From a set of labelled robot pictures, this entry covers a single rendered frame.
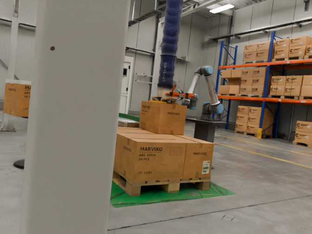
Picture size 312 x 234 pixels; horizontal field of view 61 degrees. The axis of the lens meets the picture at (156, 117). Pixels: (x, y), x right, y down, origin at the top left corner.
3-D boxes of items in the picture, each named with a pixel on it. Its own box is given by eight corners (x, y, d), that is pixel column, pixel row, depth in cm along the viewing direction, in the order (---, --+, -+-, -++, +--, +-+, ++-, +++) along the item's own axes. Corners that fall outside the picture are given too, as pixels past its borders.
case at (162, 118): (138, 127, 391) (141, 100, 389) (162, 128, 410) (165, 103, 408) (158, 133, 338) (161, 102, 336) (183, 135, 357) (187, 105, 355)
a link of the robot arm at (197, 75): (195, 65, 391) (178, 106, 376) (202, 64, 381) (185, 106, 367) (200, 69, 398) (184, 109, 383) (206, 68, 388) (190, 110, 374)
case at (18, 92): (17, 116, 290) (20, 80, 288) (3, 112, 316) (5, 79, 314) (66, 118, 337) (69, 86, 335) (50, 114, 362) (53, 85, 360)
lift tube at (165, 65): (154, 87, 377) (162, 13, 371) (167, 88, 388) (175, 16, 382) (162, 87, 358) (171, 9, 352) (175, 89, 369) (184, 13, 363)
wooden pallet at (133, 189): (94, 165, 362) (95, 154, 361) (157, 163, 412) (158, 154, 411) (130, 196, 258) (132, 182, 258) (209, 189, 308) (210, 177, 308)
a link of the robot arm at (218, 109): (216, 110, 412) (204, 64, 386) (225, 111, 398) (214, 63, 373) (210, 114, 404) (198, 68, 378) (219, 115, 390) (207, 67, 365)
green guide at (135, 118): (109, 114, 618) (109, 110, 617) (113, 114, 623) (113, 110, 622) (139, 122, 480) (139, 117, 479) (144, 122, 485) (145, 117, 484)
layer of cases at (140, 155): (95, 154, 361) (98, 125, 359) (158, 154, 411) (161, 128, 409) (132, 182, 258) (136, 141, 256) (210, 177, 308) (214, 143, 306)
